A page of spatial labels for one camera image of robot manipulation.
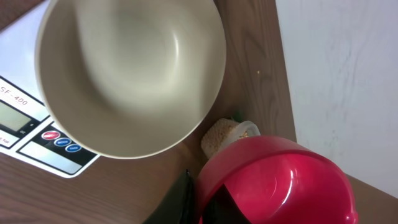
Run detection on soybeans in container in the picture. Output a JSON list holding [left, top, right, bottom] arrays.
[[201, 118, 249, 159]]

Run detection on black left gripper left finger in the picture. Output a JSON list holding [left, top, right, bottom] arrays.
[[143, 170, 195, 224]]

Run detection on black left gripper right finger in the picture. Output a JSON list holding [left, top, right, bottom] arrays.
[[202, 185, 251, 224]]

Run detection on clear plastic container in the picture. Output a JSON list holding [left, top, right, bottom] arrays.
[[200, 118, 261, 160]]

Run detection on white digital kitchen scale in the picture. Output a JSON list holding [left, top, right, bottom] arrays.
[[1, 1, 99, 178]]

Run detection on beige bowl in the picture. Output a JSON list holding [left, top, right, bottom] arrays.
[[35, 0, 226, 159]]

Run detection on red measuring scoop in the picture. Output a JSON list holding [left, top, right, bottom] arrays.
[[194, 135, 359, 224]]

